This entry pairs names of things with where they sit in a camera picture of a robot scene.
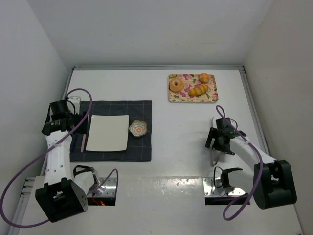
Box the metal bread tongs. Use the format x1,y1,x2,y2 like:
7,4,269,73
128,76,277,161
210,117,222,167

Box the striped long bread roll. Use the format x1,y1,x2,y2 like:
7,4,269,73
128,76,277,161
188,84,209,96

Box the small round bun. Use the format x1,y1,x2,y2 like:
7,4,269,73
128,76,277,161
199,73,211,84

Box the sugared donut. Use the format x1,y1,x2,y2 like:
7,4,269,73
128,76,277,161
169,77,184,93

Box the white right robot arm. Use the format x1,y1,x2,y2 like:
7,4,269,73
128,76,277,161
205,117,297,210

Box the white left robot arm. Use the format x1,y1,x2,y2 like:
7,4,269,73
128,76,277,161
35,96,100,223

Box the white square plate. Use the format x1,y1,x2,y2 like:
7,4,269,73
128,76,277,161
86,115,129,152

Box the small floral dish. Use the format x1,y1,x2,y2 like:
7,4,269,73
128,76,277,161
129,120,148,138

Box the dark checked placemat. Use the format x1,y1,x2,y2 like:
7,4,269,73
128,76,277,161
70,100,153,162

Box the floral rectangular tray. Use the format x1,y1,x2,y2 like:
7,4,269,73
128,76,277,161
168,73,219,103

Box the pink handled knife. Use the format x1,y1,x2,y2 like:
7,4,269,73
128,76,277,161
80,115,90,153

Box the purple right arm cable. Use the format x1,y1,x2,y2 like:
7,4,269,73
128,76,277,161
216,105,266,220

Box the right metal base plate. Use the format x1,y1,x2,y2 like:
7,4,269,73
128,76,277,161
202,177,246,197

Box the metal base plate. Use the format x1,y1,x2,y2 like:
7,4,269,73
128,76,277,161
90,177,118,197
202,177,246,197

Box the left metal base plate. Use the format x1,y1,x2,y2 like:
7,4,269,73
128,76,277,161
90,177,118,197

